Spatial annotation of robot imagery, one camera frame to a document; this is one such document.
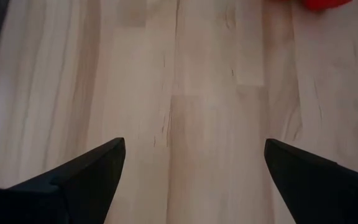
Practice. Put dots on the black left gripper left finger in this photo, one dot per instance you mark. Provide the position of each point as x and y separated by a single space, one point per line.
73 193

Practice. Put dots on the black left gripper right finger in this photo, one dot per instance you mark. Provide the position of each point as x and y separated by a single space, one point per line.
322 193

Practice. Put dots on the red bell pepper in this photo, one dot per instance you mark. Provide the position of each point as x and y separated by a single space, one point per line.
322 3

